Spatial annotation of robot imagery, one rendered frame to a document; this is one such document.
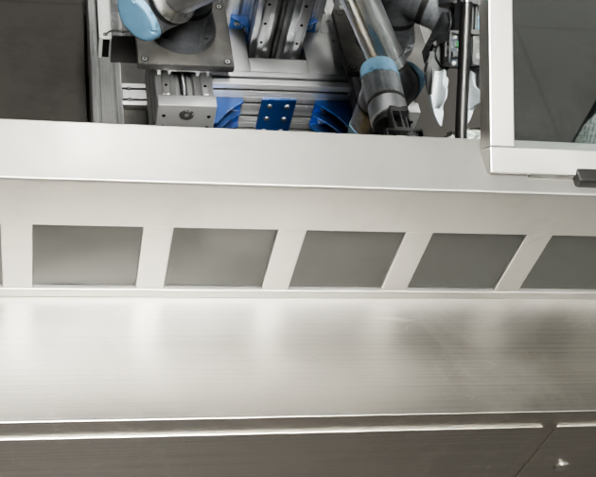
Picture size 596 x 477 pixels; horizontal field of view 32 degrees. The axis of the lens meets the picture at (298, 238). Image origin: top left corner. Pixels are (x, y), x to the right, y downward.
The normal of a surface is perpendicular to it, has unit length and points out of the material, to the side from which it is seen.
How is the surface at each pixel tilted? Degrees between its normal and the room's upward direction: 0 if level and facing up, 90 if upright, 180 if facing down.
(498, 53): 33
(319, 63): 0
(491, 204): 90
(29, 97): 0
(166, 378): 0
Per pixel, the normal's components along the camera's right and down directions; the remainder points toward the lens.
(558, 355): 0.19, -0.60
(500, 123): 0.22, -0.07
